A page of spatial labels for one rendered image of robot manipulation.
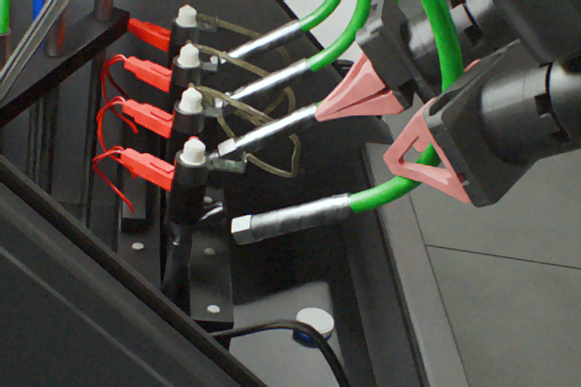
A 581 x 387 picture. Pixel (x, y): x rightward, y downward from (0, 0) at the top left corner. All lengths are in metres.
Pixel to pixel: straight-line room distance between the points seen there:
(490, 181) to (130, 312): 0.25
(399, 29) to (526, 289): 1.94
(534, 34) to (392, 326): 0.54
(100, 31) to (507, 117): 0.52
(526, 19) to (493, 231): 2.34
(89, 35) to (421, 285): 0.39
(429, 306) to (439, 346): 0.06
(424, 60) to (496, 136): 0.21
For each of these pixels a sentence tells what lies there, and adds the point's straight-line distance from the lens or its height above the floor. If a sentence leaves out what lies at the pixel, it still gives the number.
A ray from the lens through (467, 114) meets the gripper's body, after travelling 0.69.
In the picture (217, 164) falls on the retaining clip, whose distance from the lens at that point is 0.92.
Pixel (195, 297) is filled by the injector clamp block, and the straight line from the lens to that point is 0.98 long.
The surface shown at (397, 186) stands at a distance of 0.77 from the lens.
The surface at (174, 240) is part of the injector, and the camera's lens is 0.96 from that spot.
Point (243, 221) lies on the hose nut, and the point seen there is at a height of 1.12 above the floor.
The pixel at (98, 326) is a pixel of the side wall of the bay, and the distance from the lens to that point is 0.56.
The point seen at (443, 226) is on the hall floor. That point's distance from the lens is 2.91.
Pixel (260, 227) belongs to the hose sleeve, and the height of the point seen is 1.12.
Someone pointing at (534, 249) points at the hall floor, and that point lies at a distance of 2.94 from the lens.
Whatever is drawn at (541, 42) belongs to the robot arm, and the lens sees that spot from 0.63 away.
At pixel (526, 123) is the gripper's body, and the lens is 0.67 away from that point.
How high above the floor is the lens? 1.60
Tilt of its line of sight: 34 degrees down
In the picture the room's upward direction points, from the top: 12 degrees clockwise
